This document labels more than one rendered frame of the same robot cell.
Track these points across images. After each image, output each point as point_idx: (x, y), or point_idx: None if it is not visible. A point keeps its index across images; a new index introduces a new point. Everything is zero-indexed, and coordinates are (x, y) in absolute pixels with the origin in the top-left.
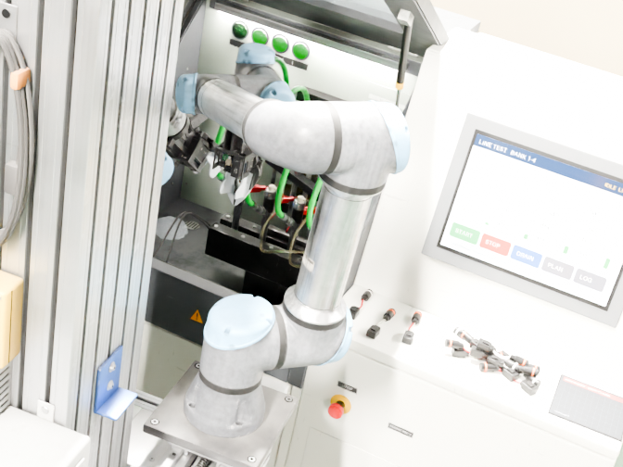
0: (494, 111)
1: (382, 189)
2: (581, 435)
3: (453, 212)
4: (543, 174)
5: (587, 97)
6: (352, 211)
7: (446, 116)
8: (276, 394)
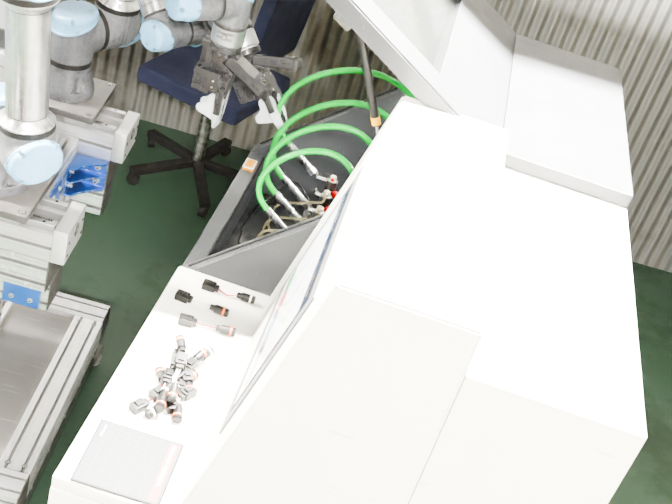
0: (365, 170)
1: (13, 4)
2: (71, 445)
3: (303, 257)
4: (322, 246)
5: (381, 182)
6: (5, 15)
7: (362, 164)
8: (27, 206)
